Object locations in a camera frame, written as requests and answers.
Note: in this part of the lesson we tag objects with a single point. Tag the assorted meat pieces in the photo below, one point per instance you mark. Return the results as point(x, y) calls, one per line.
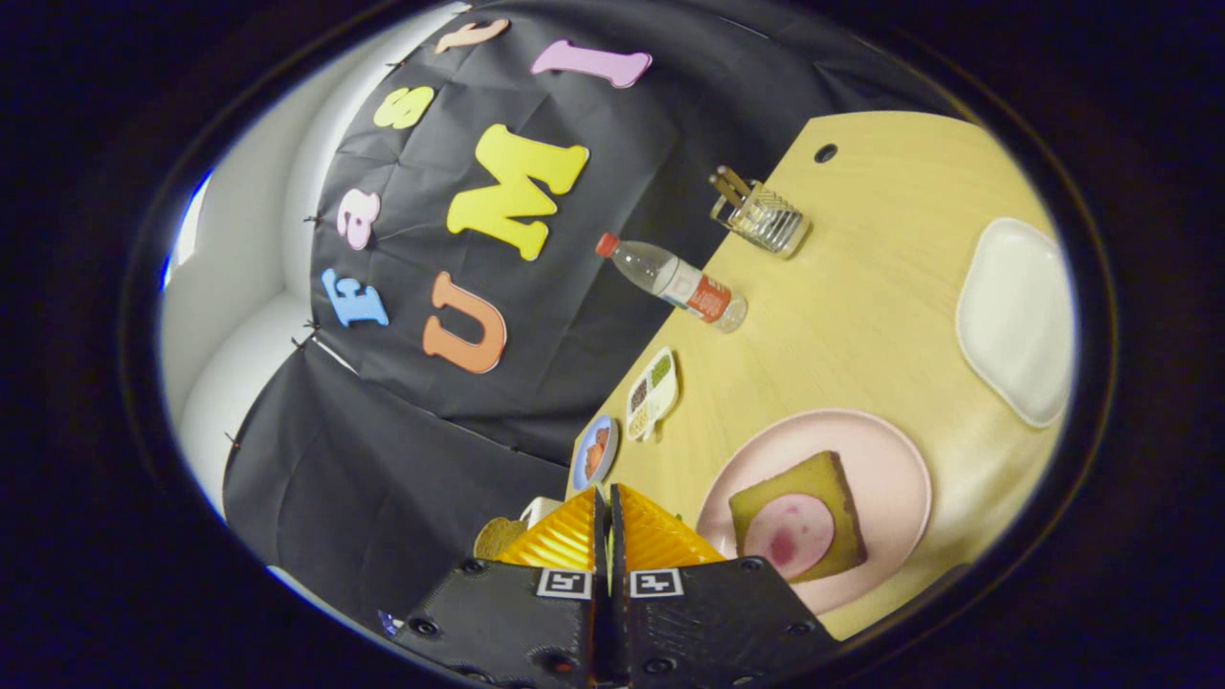
point(599, 452)

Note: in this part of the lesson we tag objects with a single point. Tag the green-tinted bread slice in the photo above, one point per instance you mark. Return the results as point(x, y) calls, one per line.
point(794, 474)

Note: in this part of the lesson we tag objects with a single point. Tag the pink plate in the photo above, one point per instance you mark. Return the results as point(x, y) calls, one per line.
point(880, 478)

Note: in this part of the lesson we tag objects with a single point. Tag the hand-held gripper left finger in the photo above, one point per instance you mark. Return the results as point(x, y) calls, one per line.
point(517, 622)

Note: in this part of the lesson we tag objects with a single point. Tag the clear glass utensil holder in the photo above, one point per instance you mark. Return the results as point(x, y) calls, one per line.
point(773, 225)

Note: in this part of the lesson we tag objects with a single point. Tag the blue plate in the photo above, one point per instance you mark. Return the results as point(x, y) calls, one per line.
point(579, 461)

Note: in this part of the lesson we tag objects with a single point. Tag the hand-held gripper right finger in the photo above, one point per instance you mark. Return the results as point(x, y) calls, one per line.
point(708, 622)

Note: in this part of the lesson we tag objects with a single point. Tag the clear red-capped water bottle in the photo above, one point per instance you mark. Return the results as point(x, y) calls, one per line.
point(670, 277)

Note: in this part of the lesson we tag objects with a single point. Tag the brown toasted bread slice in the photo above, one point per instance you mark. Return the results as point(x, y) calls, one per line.
point(498, 538)

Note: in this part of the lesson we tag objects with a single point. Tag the white plate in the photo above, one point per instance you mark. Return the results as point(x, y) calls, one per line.
point(1014, 316)

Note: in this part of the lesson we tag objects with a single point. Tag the pink ham slice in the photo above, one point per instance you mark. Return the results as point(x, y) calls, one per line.
point(790, 536)

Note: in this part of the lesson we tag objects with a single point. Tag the white divided condiment tray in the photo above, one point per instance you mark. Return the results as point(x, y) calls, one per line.
point(651, 392)

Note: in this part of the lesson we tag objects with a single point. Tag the white toaster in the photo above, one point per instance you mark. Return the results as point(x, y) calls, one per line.
point(538, 507)

